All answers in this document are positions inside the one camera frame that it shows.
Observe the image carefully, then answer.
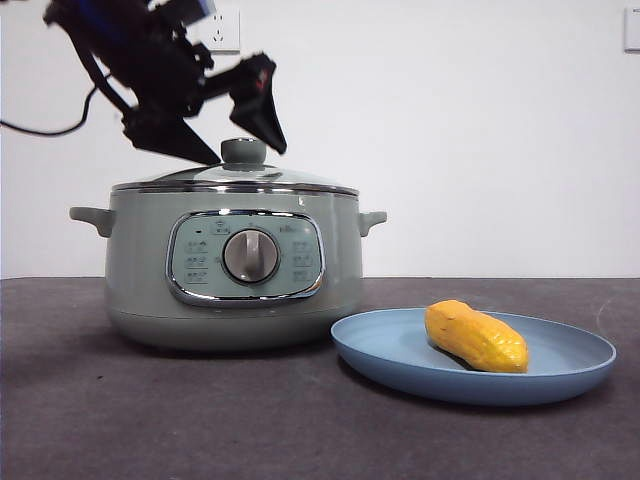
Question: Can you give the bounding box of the yellow corn cob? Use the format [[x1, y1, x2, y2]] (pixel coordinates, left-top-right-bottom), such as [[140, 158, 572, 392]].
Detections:
[[424, 298, 530, 374]]

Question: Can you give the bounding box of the white wall socket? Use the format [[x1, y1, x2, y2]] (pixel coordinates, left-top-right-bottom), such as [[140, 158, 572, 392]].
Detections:
[[202, 8, 242, 55], [623, 7, 640, 54]]

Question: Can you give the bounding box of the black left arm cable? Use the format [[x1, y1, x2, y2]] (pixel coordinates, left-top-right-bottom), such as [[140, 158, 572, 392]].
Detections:
[[0, 83, 100, 137]]

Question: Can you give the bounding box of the glass lid with green knob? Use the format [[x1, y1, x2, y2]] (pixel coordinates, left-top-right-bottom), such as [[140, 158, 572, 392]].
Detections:
[[110, 138, 360, 196]]

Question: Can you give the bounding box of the pale green electric steamer pot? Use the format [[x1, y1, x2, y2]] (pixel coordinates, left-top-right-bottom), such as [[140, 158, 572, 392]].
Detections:
[[68, 185, 389, 351]]

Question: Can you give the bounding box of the blue round plate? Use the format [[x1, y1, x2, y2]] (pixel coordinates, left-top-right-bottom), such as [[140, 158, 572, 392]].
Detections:
[[330, 307, 618, 407]]

